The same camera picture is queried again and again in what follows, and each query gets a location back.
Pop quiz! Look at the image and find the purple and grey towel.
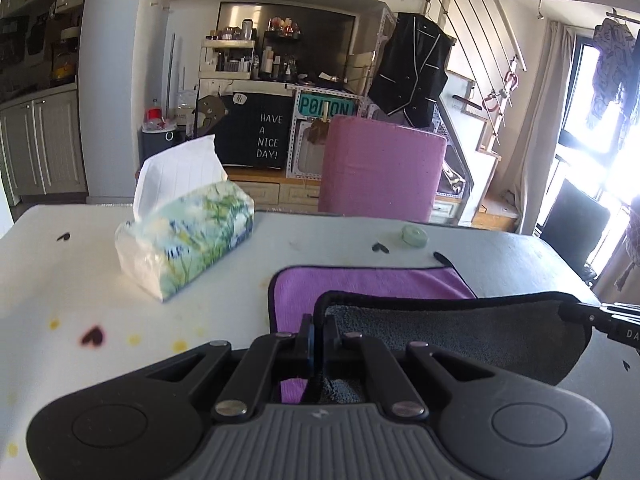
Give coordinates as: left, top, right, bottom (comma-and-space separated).
268, 255, 591, 385

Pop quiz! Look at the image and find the round green tape measure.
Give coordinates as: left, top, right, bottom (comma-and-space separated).
401, 224, 428, 248

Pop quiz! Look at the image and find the floral tissue pack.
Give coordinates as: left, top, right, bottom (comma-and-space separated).
115, 134, 255, 302

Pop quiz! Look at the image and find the pink chair back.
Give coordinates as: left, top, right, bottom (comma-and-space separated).
318, 116, 447, 223

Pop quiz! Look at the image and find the grey trash bin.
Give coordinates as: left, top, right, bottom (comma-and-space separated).
139, 124, 186, 162

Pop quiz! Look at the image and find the teal potion sign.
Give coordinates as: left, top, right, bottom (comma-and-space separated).
297, 93, 358, 119

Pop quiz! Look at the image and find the black vest with white trim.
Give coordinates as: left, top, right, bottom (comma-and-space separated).
368, 12, 454, 129

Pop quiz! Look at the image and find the white shelf rack with bottles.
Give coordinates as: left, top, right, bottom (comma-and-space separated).
198, 39, 255, 80

